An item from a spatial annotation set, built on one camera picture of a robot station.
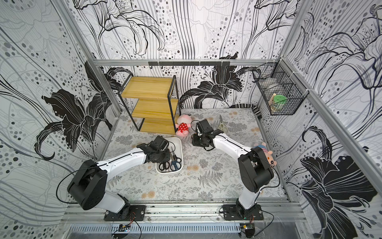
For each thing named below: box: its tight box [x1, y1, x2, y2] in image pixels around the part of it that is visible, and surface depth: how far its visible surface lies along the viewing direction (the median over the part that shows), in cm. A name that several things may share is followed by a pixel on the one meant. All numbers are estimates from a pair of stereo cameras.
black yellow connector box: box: [239, 223, 256, 239], surface depth 72 cm
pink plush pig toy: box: [175, 114, 192, 137], surface depth 104 cm
